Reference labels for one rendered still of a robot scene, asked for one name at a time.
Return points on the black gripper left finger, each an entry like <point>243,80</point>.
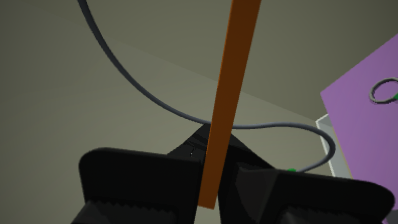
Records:
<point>173,178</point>

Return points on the orange-brown long bar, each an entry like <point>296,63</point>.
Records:
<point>240,28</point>

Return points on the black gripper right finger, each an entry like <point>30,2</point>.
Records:
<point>251,191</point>

